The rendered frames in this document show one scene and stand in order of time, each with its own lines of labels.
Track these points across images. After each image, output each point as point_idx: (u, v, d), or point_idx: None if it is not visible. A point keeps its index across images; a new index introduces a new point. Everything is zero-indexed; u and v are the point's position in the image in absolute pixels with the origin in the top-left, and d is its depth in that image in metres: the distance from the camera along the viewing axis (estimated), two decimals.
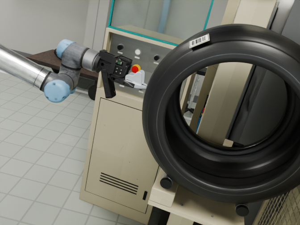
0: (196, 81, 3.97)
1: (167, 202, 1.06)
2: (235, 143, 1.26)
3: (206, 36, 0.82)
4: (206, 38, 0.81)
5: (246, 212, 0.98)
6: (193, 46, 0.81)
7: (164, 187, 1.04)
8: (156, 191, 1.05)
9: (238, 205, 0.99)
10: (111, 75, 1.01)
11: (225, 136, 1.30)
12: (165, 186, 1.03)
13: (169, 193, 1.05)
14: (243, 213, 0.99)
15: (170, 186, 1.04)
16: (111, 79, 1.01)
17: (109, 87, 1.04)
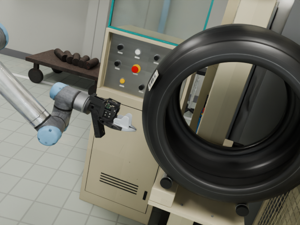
0: (196, 81, 3.97)
1: (167, 202, 1.06)
2: (235, 143, 1.26)
3: (155, 73, 0.89)
4: (156, 74, 0.88)
5: (238, 212, 0.99)
6: (150, 87, 0.89)
7: (166, 188, 1.04)
8: (156, 191, 1.05)
9: (247, 212, 0.99)
10: (101, 118, 1.08)
11: (225, 136, 1.30)
12: (166, 186, 1.03)
13: (169, 193, 1.05)
14: (239, 210, 0.99)
15: (172, 185, 1.04)
16: (101, 122, 1.08)
17: (98, 128, 1.11)
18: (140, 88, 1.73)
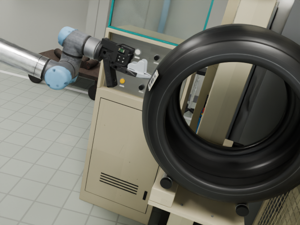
0: (196, 81, 3.97)
1: (167, 202, 1.06)
2: (235, 143, 1.26)
3: (155, 73, 0.89)
4: (156, 74, 0.88)
5: (238, 212, 0.99)
6: (150, 87, 0.89)
7: (166, 188, 1.04)
8: (156, 191, 1.05)
9: (247, 212, 0.99)
10: (114, 64, 0.99)
11: (225, 136, 1.30)
12: (166, 186, 1.03)
13: (169, 193, 1.05)
14: (239, 210, 0.99)
15: (172, 185, 1.04)
16: (114, 67, 0.99)
17: (110, 76, 1.02)
18: (140, 88, 1.73)
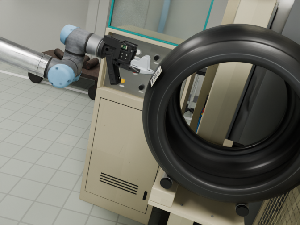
0: (196, 81, 3.97)
1: (167, 202, 1.06)
2: (235, 143, 1.26)
3: (158, 69, 0.89)
4: (159, 70, 0.87)
5: (240, 214, 0.99)
6: (153, 83, 0.88)
7: (168, 187, 1.03)
8: (156, 191, 1.05)
9: (248, 209, 0.99)
10: (116, 60, 0.99)
11: (225, 136, 1.30)
12: (167, 185, 1.03)
13: (169, 193, 1.05)
14: (239, 212, 0.99)
15: (172, 182, 1.04)
16: (116, 64, 0.99)
17: (114, 73, 1.02)
18: (140, 88, 1.73)
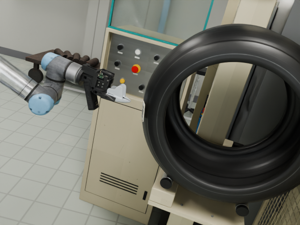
0: (196, 81, 3.97)
1: (167, 202, 1.06)
2: (235, 143, 1.26)
3: (143, 104, 0.94)
4: (143, 105, 0.92)
5: (241, 214, 0.99)
6: (143, 118, 0.93)
7: (167, 180, 1.02)
8: (156, 191, 1.05)
9: (247, 207, 0.99)
10: (93, 89, 1.05)
11: (225, 136, 1.30)
12: (166, 181, 1.03)
13: (169, 193, 1.05)
14: (240, 212, 0.99)
15: (162, 177, 1.04)
16: (93, 92, 1.05)
17: (91, 99, 1.08)
18: (140, 88, 1.73)
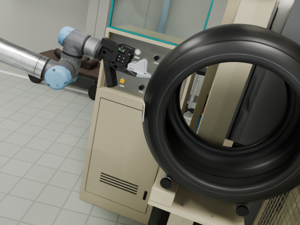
0: (196, 81, 3.97)
1: (167, 202, 1.06)
2: (235, 143, 1.26)
3: (143, 104, 0.94)
4: (143, 105, 0.92)
5: (241, 214, 0.99)
6: (143, 118, 0.93)
7: (167, 180, 1.02)
8: (156, 191, 1.05)
9: (247, 207, 0.99)
10: (114, 63, 0.99)
11: (225, 136, 1.30)
12: (166, 181, 1.03)
13: (169, 193, 1.05)
14: (240, 212, 0.99)
15: (162, 177, 1.04)
16: (114, 67, 0.99)
17: (110, 76, 1.02)
18: (140, 88, 1.73)
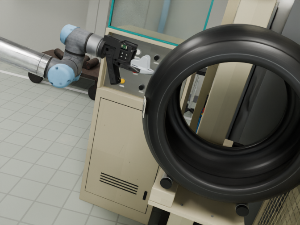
0: (196, 81, 3.97)
1: (167, 202, 1.06)
2: (235, 143, 1.26)
3: (143, 100, 0.93)
4: (144, 101, 0.92)
5: (244, 214, 0.99)
6: (143, 114, 0.92)
7: (165, 180, 1.03)
8: (156, 191, 1.05)
9: (244, 205, 0.99)
10: (116, 60, 0.99)
11: (225, 136, 1.30)
12: (165, 181, 1.03)
13: (169, 193, 1.05)
14: (241, 213, 0.99)
15: (161, 178, 1.04)
16: (116, 64, 0.99)
17: (114, 72, 1.02)
18: (140, 88, 1.73)
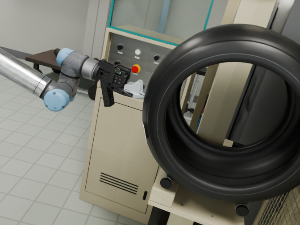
0: (196, 81, 3.97)
1: (167, 202, 1.06)
2: (235, 143, 1.26)
3: (142, 126, 0.97)
4: (143, 127, 0.95)
5: (245, 209, 0.98)
6: (146, 139, 0.95)
7: (163, 186, 1.04)
8: (156, 191, 1.05)
9: (235, 208, 1.00)
10: (110, 85, 1.02)
11: (225, 136, 1.30)
12: (164, 185, 1.04)
13: (169, 193, 1.05)
14: (244, 211, 0.98)
15: (168, 187, 1.05)
16: (110, 88, 1.03)
17: (107, 96, 1.05)
18: None
